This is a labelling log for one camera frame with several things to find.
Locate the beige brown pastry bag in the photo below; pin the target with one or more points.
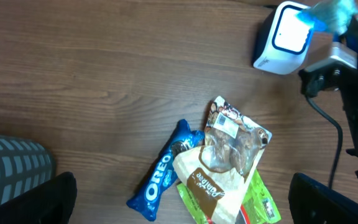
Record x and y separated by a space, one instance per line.
219 172

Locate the grey plastic basket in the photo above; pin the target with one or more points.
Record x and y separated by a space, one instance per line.
24 164

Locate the green snack bag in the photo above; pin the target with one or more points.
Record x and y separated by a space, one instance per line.
257 207

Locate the blue Oreo cookie pack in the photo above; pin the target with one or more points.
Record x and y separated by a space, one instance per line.
162 175

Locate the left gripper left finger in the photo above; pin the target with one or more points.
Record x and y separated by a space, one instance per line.
50 202

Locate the white barcode scanner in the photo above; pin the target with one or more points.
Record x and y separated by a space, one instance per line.
282 40

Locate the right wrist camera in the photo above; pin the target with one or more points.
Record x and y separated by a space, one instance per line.
325 66

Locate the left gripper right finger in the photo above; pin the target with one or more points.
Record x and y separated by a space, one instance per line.
312 202

